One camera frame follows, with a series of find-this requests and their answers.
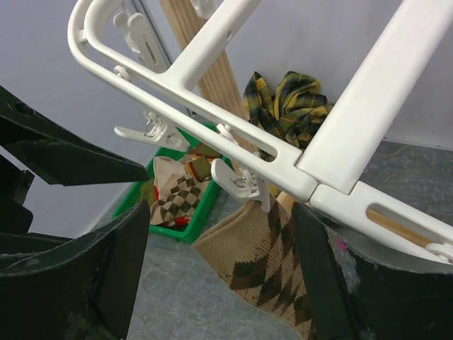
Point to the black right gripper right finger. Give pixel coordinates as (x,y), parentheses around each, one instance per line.
(360,289)

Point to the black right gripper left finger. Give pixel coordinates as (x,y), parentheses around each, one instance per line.
(83,288)

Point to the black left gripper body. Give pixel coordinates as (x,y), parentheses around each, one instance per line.
(15,184)

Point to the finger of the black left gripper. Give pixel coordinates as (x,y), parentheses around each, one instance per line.
(57,155)

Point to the beige brown argyle sock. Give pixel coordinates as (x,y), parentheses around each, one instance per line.
(179,193)
(256,255)

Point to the white hanger clip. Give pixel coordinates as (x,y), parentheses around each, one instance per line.
(137,34)
(203,8)
(158,131)
(244,186)

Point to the wooden hanger stand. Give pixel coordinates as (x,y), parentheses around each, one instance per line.
(218,86)

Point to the white plastic sock hanger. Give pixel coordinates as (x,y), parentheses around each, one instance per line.
(327,173)

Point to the green plastic bin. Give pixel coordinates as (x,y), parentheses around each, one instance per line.
(183,229)

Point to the olive brown patterned sock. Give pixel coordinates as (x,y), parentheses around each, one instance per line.
(199,164)

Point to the yellow plaid cloth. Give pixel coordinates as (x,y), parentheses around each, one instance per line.
(294,112)

